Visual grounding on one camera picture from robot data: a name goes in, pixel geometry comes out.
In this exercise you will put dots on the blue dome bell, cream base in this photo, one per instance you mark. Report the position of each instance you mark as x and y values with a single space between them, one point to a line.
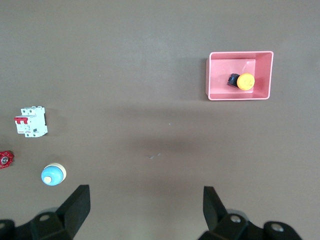
51 175

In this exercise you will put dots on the yellow push button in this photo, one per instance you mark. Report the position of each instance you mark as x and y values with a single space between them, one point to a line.
246 81

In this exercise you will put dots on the white circuit breaker, red switches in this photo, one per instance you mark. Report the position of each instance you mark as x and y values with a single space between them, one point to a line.
32 123

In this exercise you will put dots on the pink plastic bin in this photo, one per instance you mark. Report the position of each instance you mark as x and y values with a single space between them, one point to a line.
217 72

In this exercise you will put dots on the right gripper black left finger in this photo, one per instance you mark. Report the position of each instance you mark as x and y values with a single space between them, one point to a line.
75 207

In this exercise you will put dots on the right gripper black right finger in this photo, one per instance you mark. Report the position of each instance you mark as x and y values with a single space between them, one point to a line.
215 212

